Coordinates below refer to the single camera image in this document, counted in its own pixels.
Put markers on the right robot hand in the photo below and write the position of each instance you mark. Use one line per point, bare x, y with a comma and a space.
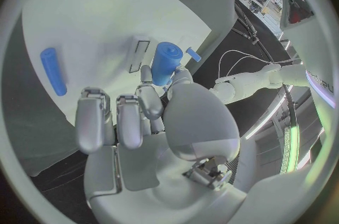
196, 114

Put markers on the blue short cylinder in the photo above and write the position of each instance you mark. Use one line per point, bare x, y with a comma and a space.
165, 63

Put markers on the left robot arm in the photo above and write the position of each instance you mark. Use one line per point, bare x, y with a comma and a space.
249, 82

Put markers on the white task board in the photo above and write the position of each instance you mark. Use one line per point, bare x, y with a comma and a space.
100, 23

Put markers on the blue peg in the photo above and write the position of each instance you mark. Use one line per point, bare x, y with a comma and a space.
194, 55

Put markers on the glowing light bar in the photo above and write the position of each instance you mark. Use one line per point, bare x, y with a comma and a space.
292, 143

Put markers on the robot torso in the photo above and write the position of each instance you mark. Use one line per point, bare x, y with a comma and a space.
315, 46

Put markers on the blue long cylinder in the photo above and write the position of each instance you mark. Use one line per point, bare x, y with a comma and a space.
53, 71

